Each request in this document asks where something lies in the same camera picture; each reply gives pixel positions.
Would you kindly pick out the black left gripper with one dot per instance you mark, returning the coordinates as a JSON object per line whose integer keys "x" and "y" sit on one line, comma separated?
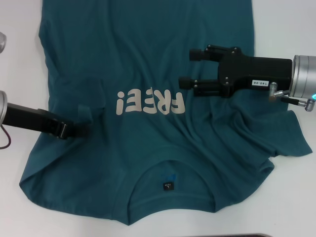
{"x": 29, "y": 118}

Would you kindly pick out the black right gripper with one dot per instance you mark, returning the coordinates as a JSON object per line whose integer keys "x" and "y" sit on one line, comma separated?
{"x": 259, "y": 72}

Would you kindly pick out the teal blue printed t-shirt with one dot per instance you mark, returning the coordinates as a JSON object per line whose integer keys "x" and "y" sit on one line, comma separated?
{"x": 148, "y": 49}

